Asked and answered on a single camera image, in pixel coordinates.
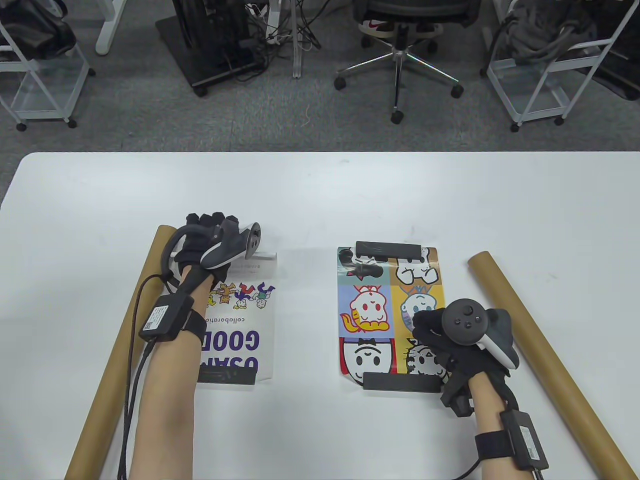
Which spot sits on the person's left hand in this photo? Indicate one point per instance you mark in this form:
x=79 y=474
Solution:
x=192 y=250

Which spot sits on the person's right hand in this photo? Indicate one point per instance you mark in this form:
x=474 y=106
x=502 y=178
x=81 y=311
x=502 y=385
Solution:
x=430 y=330

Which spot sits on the colourful cartoon grid poster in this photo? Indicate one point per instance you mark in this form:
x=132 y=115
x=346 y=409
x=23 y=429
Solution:
x=370 y=305

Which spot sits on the brown cardboard mailing tube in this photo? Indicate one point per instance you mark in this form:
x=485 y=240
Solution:
x=110 y=370
x=525 y=330

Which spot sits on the white poster with purple lettering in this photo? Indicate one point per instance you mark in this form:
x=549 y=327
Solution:
x=267 y=320

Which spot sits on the person's left forearm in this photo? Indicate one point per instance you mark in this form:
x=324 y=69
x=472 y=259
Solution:
x=170 y=390

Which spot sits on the person's right forearm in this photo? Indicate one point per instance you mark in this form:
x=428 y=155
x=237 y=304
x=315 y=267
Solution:
x=487 y=405

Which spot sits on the black bar weight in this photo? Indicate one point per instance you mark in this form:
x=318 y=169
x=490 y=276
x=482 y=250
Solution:
x=235 y=377
x=387 y=248
x=400 y=382

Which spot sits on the black wrist sensor box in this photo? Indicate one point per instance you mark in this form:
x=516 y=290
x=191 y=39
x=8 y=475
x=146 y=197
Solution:
x=525 y=440
x=165 y=317

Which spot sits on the black wheeled equipment stand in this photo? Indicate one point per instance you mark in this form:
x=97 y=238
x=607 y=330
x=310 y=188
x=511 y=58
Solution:
x=210 y=45

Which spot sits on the white wheeled cart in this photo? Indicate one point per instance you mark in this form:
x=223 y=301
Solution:
x=45 y=95
x=535 y=85

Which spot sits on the white desk leg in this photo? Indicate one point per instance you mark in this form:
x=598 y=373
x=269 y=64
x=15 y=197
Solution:
x=107 y=30
x=298 y=55

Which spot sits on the black office chair chrome base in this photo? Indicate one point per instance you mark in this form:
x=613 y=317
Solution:
x=397 y=65

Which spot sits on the black bag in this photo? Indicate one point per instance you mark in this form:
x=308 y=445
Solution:
x=30 y=30

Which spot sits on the grey crumpled cloth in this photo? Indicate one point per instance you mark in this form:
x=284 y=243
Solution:
x=545 y=30

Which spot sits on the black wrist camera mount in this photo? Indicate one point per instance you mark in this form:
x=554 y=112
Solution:
x=457 y=397

